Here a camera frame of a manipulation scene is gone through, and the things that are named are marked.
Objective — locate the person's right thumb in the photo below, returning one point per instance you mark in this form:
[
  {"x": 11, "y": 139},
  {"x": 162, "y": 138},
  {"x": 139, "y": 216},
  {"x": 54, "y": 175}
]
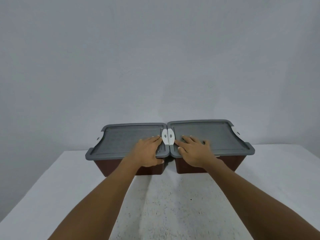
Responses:
[{"x": 181, "y": 151}]

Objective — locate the person's right forearm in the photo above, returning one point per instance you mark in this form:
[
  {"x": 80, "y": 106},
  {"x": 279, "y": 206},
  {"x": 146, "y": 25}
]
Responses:
[{"x": 252, "y": 199}]

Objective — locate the person's left forearm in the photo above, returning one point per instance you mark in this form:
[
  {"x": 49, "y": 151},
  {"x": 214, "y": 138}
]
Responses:
[{"x": 105, "y": 199}]

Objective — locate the brown plastic storage box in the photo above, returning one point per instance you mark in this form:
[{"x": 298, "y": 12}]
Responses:
[
  {"x": 233, "y": 163},
  {"x": 108, "y": 167}
]

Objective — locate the grey plastic box lid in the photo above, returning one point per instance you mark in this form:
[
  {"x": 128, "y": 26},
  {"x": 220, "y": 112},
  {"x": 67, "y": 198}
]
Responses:
[
  {"x": 116, "y": 141},
  {"x": 222, "y": 137}
]

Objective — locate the person's right hand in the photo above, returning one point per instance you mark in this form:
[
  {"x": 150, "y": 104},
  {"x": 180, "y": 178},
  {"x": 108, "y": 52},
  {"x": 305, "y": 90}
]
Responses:
[{"x": 196, "y": 153}]

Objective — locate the person's right little finger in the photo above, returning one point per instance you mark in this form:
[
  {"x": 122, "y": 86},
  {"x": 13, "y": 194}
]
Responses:
[{"x": 207, "y": 143}]

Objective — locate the person's right middle finger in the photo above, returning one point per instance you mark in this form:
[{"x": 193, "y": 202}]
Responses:
[{"x": 187, "y": 139}]

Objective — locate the person's left hand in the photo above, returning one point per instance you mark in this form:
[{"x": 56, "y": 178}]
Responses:
[{"x": 145, "y": 153}]

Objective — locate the white box latch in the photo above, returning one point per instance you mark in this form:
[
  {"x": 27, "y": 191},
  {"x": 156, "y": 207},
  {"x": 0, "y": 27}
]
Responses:
[
  {"x": 164, "y": 136},
  {"x": 236, "y": 131},
  {"x": 171, "y": 136},
  {"x": 99, "y": 136}
]

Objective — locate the person's left thumb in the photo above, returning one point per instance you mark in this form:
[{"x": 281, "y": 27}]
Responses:
[{"x": 160, "y": 161}]

